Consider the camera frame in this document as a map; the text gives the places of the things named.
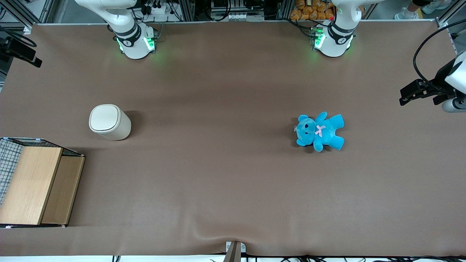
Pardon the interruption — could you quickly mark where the long white socket strip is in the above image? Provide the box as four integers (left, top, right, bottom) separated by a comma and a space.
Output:
210, 12, 265, 22

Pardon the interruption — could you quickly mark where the brown table cover sheet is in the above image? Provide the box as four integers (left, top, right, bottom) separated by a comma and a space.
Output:
0, 20, 466, 257

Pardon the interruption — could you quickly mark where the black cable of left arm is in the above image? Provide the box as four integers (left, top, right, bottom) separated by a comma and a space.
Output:
413, 18, 466, 90

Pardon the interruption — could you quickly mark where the aluminium frame profile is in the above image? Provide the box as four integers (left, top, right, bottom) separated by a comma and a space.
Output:
0, 0, 56, 27
435, 0, 466, 29

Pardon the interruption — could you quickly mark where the white power strip with plugs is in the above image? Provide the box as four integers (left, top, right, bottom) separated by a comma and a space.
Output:
143, 2, 172, 16

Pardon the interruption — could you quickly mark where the pile of orange plush toys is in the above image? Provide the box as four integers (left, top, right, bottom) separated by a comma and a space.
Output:
290, 0, 335, 21

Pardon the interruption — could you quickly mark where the blue teddy bear pink bow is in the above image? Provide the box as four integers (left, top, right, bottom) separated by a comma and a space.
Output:
294, 111, 345, 152

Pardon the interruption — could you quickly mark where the cream trash can with lid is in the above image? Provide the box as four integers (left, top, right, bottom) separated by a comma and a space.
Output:
88, 104, 132, 141

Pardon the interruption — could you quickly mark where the grey table clamp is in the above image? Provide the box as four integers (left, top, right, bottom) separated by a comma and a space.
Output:
225, 241, 247, 262

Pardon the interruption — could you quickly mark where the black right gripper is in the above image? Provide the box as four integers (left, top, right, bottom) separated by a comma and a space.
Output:
0, 36, 43, 68

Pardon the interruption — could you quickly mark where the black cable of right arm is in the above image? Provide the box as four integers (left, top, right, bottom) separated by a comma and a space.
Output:
0, 26, 37, 48

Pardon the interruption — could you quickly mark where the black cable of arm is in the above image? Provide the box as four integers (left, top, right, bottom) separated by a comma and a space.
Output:
0, 26, 37, 48
413, 18, 466, 90

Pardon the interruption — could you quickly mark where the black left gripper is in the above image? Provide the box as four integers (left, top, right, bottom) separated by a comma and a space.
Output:
399, 58, 458, 106

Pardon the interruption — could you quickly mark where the wooden box with wire mesh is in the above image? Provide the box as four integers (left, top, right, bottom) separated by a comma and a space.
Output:
0, 137, 86, 229

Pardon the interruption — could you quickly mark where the white sneaker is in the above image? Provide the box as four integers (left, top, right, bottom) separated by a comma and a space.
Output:
422, 0, 452, 14
394, 7, 420, 20

